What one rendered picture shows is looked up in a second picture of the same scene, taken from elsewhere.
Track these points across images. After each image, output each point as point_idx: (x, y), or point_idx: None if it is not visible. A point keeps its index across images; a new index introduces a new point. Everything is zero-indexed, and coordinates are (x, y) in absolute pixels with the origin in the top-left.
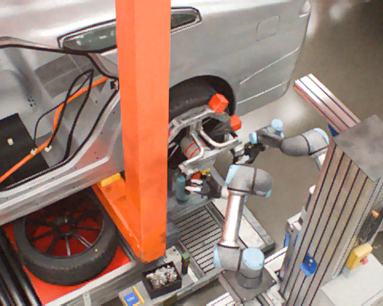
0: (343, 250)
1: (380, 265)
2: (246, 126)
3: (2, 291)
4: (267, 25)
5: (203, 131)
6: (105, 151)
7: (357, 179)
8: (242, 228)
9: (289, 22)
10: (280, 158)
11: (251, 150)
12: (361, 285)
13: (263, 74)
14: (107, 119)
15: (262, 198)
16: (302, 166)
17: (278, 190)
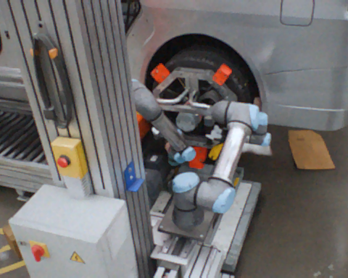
0: (36, 119)
1: (112, 214)
2: (331, 187)
3: (38, 150)
4: (296, 7)
5: (196, 92)
6: None
7: None
8: (223, 236)
9: (330, 17)
10: (330, 224)
11: (224, 129)
12: (68, 211)
13: (296, 79)
14: (127, 38)
15: (275, 237)
16: (345, 244)
17: (296, 242)
